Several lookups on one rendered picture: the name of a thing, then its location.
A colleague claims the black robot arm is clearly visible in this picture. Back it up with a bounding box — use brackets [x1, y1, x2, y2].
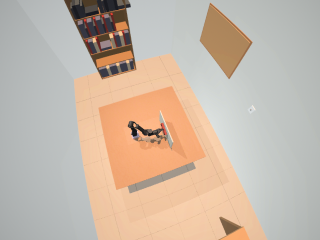
[128, 120, 160, 138]

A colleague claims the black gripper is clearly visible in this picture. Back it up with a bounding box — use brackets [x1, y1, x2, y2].
[152, 128, 164, 135]

